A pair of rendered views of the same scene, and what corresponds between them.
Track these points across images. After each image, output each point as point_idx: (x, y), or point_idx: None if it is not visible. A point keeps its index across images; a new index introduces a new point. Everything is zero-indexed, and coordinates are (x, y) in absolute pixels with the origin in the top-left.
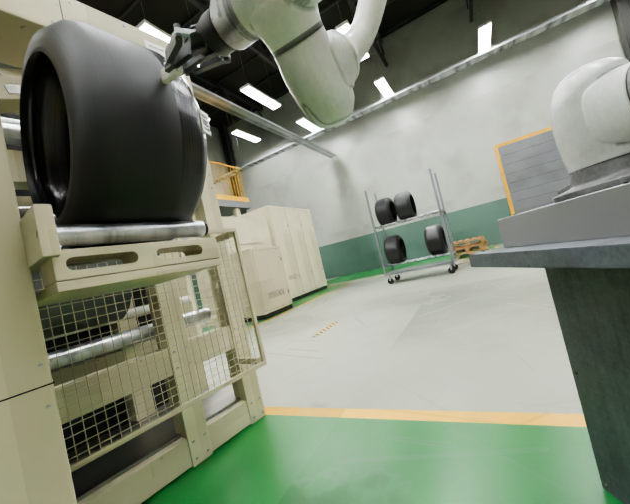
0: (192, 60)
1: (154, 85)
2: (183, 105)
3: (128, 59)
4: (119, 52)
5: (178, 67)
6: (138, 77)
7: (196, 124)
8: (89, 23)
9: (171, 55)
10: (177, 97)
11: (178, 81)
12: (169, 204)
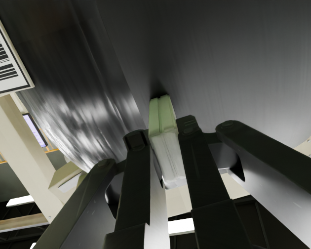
0: (156, 194)
1: (191, 66)
2: (88, 54)
3: (254, 108)
4: (271, 114)
5: (180, 137)
6: (239, 62)
7: (20, 8)
8: (179, 195)
9: (268, 142)
10: (114, 72)
11: (116, 137)
12: None
